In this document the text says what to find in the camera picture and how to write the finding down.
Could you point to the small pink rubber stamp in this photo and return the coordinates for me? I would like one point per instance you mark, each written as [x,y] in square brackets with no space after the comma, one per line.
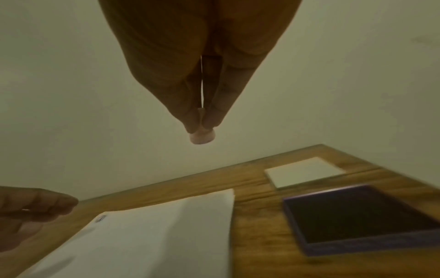
[202,137]

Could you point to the purple ink pad box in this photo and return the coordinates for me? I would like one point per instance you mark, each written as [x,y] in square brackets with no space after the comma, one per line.
[361,217]

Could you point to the person's left hand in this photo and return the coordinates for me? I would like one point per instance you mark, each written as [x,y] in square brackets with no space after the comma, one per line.
[24,214]

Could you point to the person's right hand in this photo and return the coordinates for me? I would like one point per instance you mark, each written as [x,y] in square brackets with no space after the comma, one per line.
[165,48]

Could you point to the white paper sheet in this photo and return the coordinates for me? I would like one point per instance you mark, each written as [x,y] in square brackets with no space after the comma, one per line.
[147,239]

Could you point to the white square notepad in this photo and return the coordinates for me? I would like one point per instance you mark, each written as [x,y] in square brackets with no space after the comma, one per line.
[304,171]

